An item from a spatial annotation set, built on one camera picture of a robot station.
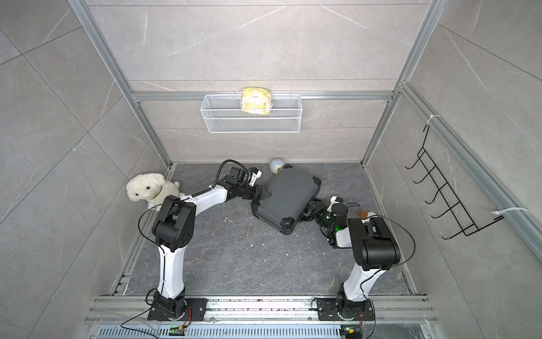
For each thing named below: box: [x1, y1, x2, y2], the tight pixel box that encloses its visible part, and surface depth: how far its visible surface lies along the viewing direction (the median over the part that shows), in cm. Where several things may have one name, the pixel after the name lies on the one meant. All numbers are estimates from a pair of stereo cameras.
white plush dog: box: [126, 173, 180, 211], surface depth 91 cm
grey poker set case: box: [251, 165, 322, 235], surface depth 96 cm
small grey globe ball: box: [269, 158, 286, 174], surface depth 113 cm
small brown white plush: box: [358, 209, 379, 224], surface depth 97 cm
